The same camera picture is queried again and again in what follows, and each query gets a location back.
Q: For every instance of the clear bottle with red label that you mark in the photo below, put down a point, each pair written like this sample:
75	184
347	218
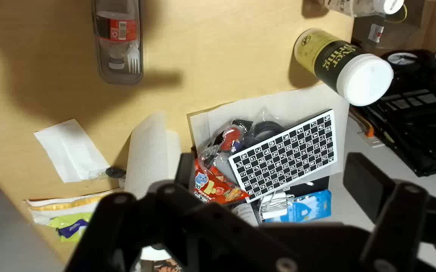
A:
117	31
122	78

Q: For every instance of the black keyboard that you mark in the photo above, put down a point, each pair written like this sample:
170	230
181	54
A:
420	126

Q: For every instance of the white plastic fork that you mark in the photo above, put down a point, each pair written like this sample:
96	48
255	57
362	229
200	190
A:
134	61

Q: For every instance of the blue tissue pack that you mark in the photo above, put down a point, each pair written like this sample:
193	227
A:
309	206

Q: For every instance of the small black cap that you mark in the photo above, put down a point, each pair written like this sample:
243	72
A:
116	171

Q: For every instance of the yellow green packet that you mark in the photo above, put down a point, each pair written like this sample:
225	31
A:
72	227

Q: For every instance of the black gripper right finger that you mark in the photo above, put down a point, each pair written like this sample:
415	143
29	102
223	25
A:
400	217

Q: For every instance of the white box of snacks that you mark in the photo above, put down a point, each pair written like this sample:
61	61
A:
279	106

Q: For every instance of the clear bottle with white cap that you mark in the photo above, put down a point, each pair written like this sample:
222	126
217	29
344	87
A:
364	7

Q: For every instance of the black white checkerboard board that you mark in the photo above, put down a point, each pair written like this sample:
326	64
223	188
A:
288	153

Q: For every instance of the clear bag of dark items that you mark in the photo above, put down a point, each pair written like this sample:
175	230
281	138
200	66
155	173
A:
249	131

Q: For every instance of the white paper envelope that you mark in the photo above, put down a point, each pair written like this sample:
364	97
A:
72	149

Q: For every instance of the red snack packet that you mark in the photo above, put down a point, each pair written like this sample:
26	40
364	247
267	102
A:
212	187

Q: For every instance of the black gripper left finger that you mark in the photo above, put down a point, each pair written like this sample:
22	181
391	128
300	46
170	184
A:
128	232

